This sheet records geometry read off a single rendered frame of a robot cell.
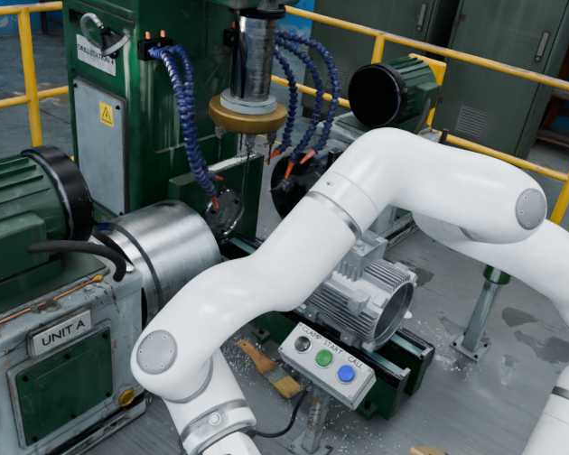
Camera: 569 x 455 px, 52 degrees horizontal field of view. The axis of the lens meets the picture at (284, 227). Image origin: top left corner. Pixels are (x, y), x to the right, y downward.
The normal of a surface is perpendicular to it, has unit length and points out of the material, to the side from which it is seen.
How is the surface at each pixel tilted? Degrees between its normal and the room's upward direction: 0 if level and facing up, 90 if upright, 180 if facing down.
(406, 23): 90
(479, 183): 44
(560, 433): 50
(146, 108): 90
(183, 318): 33
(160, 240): 28
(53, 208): 67
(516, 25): 90
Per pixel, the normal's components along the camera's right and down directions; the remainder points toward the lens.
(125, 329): 0.75, 0.41
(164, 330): -0.31, -0.52
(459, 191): -0.29, -0.13
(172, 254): 0.63, -0.28
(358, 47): -0.58, 0.36
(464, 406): 0.12, -0.85
